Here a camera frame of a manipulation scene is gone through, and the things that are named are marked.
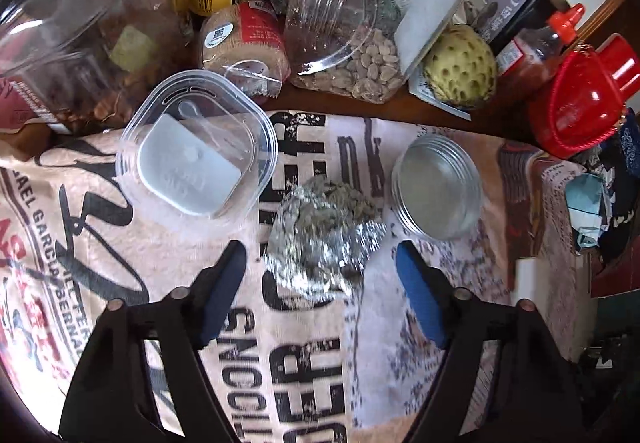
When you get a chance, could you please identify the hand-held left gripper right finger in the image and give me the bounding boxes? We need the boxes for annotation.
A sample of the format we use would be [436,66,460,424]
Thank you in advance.
[395,240,601,443]

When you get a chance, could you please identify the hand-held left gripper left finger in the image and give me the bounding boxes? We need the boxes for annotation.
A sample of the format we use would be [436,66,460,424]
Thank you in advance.
[59,239,248,443]

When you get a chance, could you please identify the aluminium foil ball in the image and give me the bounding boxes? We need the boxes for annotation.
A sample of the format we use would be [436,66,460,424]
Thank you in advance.
[262,175,388,301]

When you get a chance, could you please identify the white cylinder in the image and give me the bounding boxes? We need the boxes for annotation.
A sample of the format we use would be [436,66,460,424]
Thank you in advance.
[515,257,538,304]

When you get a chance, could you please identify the printed tablecloth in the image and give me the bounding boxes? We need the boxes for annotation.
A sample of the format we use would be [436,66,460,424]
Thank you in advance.
[0,110,596,443]

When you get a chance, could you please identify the round clear glass dish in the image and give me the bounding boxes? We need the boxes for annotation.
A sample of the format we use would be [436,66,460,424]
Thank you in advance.
[391,134,483,241]

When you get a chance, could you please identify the clear square plastic container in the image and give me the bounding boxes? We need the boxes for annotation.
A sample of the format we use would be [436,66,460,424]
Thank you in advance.
[115,69,278,224]

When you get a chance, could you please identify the light blue plastic bag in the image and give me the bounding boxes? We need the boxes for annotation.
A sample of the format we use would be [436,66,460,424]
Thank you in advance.
[565,173,612,251]

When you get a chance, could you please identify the white paper packet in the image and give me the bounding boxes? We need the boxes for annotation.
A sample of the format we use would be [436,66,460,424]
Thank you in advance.
[407,70,473,121]

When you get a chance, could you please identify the clear plastic wrapper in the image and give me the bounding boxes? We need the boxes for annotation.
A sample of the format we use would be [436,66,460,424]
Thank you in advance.
[225,63,283,98]

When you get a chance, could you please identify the green custard apple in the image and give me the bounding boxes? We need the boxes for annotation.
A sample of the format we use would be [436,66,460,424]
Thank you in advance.
[422,23,498,110]

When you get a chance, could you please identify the dark blue garment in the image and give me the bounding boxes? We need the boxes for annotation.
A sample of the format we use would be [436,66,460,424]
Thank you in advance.
[595,108,640,264]

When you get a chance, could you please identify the red plastic jug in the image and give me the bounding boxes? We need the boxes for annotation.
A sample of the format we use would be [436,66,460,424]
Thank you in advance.
[529,34,640,160]

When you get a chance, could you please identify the burlap wrapped jar red label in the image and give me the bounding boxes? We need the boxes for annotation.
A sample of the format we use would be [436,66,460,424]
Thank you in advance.
[200,0,292,96]

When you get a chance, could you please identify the red cap chili sauce bottle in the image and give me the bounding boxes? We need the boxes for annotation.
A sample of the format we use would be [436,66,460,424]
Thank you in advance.
[497,3,586,88]

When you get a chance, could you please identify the clear jar with pale seeds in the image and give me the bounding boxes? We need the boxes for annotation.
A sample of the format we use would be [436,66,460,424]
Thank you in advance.
[285,0,481,104]

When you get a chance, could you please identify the clear jar with brown nuts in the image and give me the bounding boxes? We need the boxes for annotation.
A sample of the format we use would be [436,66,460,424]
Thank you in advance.
[0,0,193,136]

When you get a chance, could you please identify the dark sauce bottle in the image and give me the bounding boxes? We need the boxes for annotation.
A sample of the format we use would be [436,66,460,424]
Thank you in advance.
[475,0,571,56]

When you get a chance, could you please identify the wooden door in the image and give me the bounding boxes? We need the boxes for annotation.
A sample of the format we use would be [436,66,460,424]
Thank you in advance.
[575,0,630,44]

